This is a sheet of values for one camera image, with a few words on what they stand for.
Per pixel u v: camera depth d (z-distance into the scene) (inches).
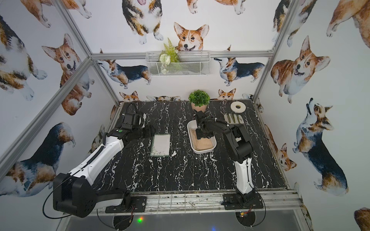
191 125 40.4
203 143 37.7
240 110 45.8
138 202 29.5
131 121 25.1
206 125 28.4
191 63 36.3
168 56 32.1
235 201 28.7
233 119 43.1
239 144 21.3
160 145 37.8
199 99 39.5
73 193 15.6
